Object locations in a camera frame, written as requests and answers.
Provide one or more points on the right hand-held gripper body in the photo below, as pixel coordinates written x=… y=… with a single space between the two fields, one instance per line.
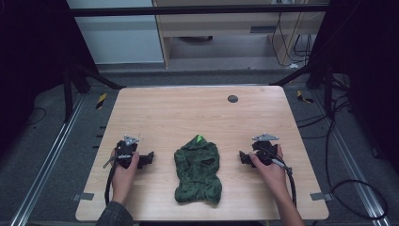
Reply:
x=265 y=150

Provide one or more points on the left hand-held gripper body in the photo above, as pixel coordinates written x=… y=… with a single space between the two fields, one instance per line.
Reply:
x=124 y=150

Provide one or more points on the person's left hand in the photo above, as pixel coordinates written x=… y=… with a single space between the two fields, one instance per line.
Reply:
x=123 y=179

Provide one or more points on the person's right hand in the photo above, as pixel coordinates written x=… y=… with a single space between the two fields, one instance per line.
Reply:
x=272 y=177

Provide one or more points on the small green hooded garment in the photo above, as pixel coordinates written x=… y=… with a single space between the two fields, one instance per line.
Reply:
x=197 y=171

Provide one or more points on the yellow black hazard tape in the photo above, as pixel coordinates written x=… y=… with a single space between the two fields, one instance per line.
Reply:
x=303 y=98
x=101 y=101

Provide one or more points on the grey round table grommet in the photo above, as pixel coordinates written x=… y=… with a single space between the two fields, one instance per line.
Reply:
x=232 y=99

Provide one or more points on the grey tape strip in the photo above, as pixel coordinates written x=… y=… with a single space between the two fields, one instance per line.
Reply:
x=320 y=196
x=83 y=196

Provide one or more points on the black metal stand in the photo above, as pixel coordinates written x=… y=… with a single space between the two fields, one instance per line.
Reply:
x=67 y=94
x=328 y=91

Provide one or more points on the white cabinet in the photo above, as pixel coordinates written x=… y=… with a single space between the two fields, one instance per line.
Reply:
x=119 y=37

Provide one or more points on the dark curtain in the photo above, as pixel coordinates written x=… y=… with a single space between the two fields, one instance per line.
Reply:
x=31 y=62
x=367 y=62

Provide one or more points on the light wooden desk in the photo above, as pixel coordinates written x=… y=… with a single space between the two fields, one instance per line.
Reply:
x=219 y=23

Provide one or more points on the aluminium floor rail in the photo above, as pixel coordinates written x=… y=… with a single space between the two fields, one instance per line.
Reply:
x=354 y=169
x=47 y=163

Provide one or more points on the black horizontal frame bar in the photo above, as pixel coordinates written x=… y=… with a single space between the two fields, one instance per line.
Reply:
x=188 y=10

